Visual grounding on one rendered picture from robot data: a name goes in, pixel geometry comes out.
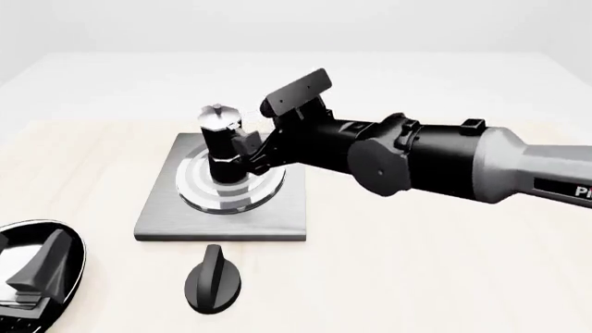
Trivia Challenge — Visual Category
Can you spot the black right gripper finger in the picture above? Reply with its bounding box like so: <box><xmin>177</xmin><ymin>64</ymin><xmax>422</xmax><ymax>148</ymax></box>
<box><xmin>246</xmin><ymin>151</ymin><xmax>289</xmax><ymax>176</ymax></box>
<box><xmin>249</xmin><ymin>126</ymin><xmax>284</xmax><ymax>159</ymax></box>

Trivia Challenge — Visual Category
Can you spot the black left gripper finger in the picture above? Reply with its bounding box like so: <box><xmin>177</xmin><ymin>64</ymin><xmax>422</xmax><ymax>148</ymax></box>
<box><xmin>7</xmin><ymin>228</ymin><xmax>74</xmax><ymax>297</ymax></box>

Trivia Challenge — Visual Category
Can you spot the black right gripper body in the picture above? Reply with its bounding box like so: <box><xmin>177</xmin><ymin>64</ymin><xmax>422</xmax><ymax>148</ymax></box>
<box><xmin>259</xmin><ymin>95</ymin><xmax>337</xmax><ymax>168</ymax></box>

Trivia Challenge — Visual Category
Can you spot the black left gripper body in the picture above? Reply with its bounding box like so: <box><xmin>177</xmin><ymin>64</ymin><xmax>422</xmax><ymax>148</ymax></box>
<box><xmin>0</xmin><ymin>290</ymin><xmax>53</xmax><ymax>333</ymax></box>

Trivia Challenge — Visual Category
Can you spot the black and silver moka pot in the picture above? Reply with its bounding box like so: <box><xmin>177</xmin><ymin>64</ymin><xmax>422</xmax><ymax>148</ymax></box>
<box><xmin>197</xmin><ymin>103</ymin><xmax>260</xmax><ymax>183</ymax></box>

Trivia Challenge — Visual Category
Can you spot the grey stove plate with rings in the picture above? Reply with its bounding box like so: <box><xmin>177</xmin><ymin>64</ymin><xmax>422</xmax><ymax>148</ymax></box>
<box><xmin>133</xmin><ymin>132</ymin><xmax>307</xmax><ymax>243</ymax></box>

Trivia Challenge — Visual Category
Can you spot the round black stove knob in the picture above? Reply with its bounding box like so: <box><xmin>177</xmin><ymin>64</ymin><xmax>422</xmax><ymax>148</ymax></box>
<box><xmin>184</xmin><ymin>243</ymin><xmax>242</xmax><ymax>315</ymax></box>

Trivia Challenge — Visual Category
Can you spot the black glossy frying pan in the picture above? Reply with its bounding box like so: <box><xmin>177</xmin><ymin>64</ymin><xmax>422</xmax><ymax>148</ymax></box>
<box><xmin>0</xmin><ymin>218</ymin><xmax>88</xmax><ymax>333</ymax></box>

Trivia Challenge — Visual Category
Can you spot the small flat plate on stalk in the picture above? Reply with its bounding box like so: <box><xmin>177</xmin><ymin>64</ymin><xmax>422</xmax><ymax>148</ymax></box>
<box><xmin>265</xmin><ymin>68</ymin><xmax>333</xmax><ymax>117</ymax></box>

